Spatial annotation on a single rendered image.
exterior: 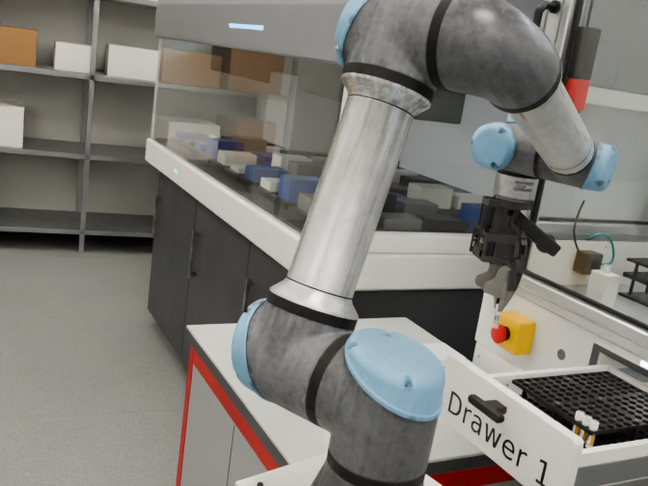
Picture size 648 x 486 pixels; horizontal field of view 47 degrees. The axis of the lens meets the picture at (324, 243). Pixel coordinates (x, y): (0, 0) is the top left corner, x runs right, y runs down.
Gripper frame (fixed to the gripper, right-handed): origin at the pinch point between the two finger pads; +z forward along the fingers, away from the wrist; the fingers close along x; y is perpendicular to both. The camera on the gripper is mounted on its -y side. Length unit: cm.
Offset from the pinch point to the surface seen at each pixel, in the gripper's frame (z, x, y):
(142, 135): 26, -390, 105
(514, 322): 6.7, -9.3, -7.4
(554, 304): 0.9, -5.8, -13.4
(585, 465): 9.8, 39.9, 1.0
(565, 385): 7.4, 18.6, -5.5
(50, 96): 7, -377, 163
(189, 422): 42, -25, 55
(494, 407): 6.1, 31.3, 12.1
